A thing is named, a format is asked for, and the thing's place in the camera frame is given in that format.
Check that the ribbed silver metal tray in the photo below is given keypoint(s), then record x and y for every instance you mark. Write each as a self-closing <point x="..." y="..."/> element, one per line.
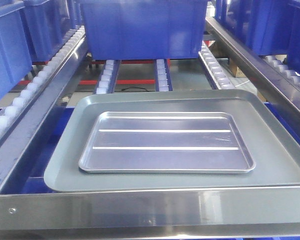
<point x="165" y="142"/>

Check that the large grey flat tray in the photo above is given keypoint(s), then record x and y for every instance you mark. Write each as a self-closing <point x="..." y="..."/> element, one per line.
<point x="276" y="153"/>

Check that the blue bin left shelf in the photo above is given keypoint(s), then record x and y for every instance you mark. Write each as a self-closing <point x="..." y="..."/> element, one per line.
<point x="15" y="60"/>

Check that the blue bins right shelf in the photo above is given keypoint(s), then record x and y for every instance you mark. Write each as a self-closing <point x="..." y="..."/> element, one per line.
<point x="266" y="27"/>

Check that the centre white roller track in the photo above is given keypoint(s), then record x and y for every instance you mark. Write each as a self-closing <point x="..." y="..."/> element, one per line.
<point x="162" y="75"/>

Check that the white roller track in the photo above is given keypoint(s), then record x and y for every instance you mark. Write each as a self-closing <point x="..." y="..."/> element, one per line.
<point x="162" y="75"/>
<point x="108" y="77"/>
<point x="214" y="72"/>

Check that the left white roller track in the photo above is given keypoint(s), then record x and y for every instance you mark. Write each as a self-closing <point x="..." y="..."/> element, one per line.
<point x="108" y="77"/>

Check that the right white roller track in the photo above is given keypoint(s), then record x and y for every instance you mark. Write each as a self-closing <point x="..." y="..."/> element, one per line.
<point x="214" y="72"/>

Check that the large blue bin centre back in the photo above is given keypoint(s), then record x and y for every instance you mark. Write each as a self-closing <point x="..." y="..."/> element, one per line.
<point x="131" y="30"/>

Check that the blue bin lower left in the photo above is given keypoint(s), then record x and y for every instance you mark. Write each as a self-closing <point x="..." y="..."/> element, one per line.
<point x="35" y="182"/>

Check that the far right roller track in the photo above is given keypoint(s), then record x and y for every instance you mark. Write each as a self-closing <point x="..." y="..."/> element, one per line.
<point x="283" y="69"/>

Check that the far left roller track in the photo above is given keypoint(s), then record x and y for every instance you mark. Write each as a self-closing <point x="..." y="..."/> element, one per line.
<point x="10" y="113"/>

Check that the steel front rail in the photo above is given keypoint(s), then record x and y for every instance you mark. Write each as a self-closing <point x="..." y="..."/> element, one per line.
<point x="153" y="214"/>

